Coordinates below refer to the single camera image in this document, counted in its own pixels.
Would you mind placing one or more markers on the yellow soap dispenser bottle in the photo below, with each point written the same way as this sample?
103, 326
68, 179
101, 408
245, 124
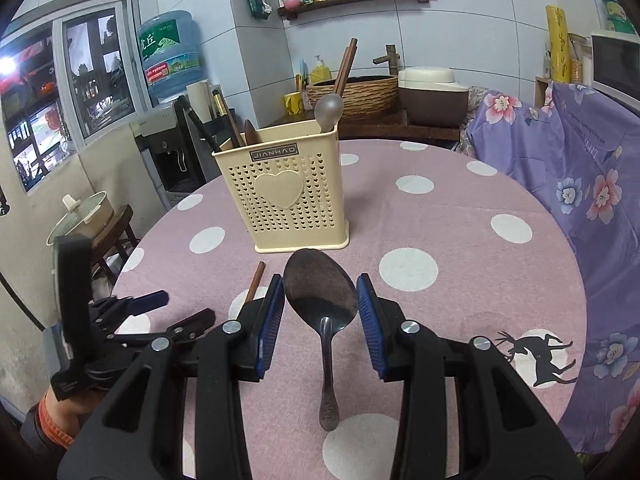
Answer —
320, 71

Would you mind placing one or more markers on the white paper roll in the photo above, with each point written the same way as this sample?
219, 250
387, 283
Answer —
197, 100

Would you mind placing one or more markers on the person's left forearm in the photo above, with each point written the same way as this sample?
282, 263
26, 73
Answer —
55, 420

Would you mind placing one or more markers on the cream perforated utensil holder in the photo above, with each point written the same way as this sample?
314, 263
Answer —
280, 220

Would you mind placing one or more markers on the stack of green packets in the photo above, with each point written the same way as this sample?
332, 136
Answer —
617, 15

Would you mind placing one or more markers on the white microwave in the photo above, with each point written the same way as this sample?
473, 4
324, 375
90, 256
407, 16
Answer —
617, 65

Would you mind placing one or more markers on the black gold-banded chopstick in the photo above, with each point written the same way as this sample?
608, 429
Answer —
220, 105

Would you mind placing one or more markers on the cream pot with glass lid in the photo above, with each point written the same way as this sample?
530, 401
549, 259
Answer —
85, 215

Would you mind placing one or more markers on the purple floral cloth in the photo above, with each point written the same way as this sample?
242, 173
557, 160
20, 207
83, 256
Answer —
575, 185

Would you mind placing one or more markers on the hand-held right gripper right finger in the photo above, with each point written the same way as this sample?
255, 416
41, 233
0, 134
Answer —
370, 325

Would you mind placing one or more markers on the wooden stool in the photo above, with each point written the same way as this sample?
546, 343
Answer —
117, 225

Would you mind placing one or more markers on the green hanging packet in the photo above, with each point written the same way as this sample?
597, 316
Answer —
256, 0

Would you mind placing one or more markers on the blue water jug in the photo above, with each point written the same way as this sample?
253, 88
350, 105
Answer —
167, 55

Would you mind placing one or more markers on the shiny steel spoon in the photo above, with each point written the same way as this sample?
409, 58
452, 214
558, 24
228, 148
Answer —
320, 285

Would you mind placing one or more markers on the window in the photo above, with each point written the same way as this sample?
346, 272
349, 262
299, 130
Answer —
85, 85

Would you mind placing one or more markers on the dark wooden counter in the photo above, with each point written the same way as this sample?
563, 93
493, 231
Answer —
400, 130

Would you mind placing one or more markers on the yellow roll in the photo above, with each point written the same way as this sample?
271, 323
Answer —
557, 45

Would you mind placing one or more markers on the matte grey spoon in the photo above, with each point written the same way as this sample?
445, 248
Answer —
328, 110

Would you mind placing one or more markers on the small wooden box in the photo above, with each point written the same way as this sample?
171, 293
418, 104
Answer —
542, 91

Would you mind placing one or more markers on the woven basket sink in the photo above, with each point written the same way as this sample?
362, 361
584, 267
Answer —
370, 95

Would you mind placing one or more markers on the pink bowl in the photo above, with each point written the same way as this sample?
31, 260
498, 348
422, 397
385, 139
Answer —
291, 4

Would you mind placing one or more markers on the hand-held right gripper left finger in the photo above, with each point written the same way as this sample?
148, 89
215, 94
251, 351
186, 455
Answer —
267, 325

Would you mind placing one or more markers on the water dispenser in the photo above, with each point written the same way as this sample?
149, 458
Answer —
165, 160

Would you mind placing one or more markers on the bronze faucet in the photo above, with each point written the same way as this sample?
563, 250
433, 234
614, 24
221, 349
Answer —
392, 60

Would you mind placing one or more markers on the brown and cream rice cooker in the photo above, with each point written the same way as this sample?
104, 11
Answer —
430, 100

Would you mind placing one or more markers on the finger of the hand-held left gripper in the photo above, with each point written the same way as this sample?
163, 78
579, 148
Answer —
150, 301
195, 320

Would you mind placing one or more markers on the yellow mug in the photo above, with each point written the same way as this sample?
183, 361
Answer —
294, 102

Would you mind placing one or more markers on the pink polka dot tablecloth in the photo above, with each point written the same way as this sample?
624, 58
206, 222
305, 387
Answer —
450, 270

